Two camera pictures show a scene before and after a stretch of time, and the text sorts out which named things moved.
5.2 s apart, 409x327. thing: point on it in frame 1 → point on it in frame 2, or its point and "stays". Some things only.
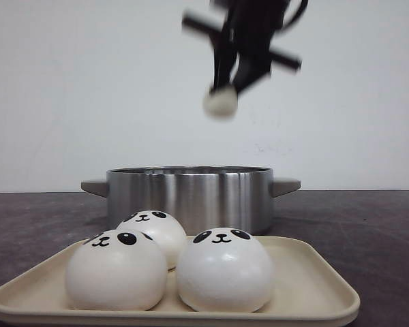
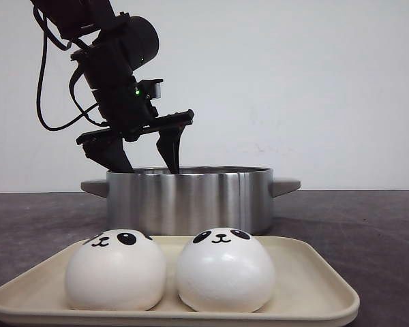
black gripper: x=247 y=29 → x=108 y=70
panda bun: x=117 y=270 stays
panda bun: x=224 y=270 stays
